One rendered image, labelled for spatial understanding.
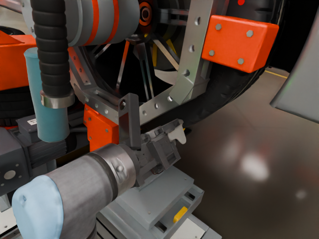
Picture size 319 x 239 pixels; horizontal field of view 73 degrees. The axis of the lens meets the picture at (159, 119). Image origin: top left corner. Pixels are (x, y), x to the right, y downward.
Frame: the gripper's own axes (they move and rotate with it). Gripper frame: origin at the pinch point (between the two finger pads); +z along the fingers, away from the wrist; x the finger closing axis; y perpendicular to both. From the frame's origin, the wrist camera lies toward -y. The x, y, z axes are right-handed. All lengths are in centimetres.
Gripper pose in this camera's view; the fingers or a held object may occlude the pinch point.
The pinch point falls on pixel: (177, 120)
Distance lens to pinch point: 54.2
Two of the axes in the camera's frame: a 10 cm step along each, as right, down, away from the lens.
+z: 6.3, -3.1, 7.1
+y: 4.4, 9.0, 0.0
